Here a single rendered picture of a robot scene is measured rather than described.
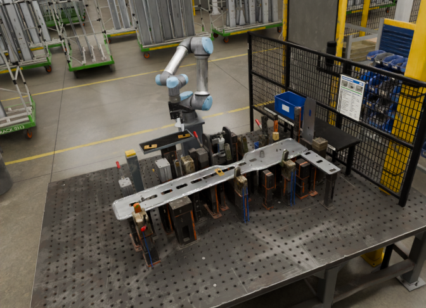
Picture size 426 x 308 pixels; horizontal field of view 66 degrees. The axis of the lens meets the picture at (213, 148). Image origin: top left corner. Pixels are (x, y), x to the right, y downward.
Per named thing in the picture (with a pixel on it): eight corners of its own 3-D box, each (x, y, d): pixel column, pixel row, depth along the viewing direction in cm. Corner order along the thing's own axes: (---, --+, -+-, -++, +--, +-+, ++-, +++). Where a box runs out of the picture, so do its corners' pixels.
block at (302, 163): (300, 200, 233) (302, 168, 218) (290, 192, 241) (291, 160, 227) (310, 196, 236) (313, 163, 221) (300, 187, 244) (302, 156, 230)
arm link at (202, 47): (196, 108, 265) (196, 36, 247) (213, 109, 259) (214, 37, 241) (189, 111, 254) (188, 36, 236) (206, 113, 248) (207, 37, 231)
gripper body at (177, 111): (170, 116, 227) (167, 99, 220) (182, 113, 228) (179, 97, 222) (170, 120, 220) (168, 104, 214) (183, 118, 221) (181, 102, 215)
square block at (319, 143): (316, 185, 245) (319, 144, 227) (308, 179, 252) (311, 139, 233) (324, 181, 248) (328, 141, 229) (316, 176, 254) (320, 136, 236)
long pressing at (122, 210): (118, 225, 186) (118, 223, 185) (110, 202, 204) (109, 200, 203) (310, 151, 233) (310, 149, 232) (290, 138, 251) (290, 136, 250)
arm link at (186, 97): (184, 104, 270) (182, 89, 263) (199, 106, 265) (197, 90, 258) (177, 111, 261) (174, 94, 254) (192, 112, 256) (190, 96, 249)
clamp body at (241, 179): (241, 225, 217) (239, 184, 199) (232, 215, 226) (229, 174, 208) (253, 220, 220) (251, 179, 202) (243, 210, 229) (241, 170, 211)
